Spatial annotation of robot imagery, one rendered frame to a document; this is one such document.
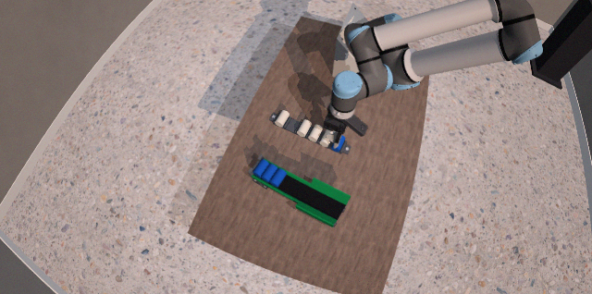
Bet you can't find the cream cylinder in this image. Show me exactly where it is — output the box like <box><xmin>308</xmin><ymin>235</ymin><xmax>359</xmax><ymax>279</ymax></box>
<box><xmin>308</xmin><ymin>125</ymin><xmax>323</xmax><ymax>142</ymax></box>
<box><xmin>275</xmin><ymin>110</ymin><xmax>290</xmax><ymax>128</ymax></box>
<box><xmin>297</xmin><ymin>119</ymin><xmax>312</xmax><ymax>137</ymax></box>
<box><xmin>320</xmin><ymin>129</ymin><xmax>333</xmax><ymax>147</ymax></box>

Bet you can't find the blue cylinder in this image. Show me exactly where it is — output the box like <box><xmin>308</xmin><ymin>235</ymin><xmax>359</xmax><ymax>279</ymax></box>
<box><xmin>331</xmin><ymin>135</ymin><xmax>346</xmax><ymax>152</ymax></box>
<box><xmin>261</xmin><ymin>164</ymin><xmax>278</xmax><ymax>183</ymax></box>
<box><xmin>269</xmin><ymin>168</ymin><xmax>287</xmax><ymax>188</ymax></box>
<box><xmin>253</xmin><ymin>159</ymin><xmax>269</xmax><ymax>178</ymax></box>

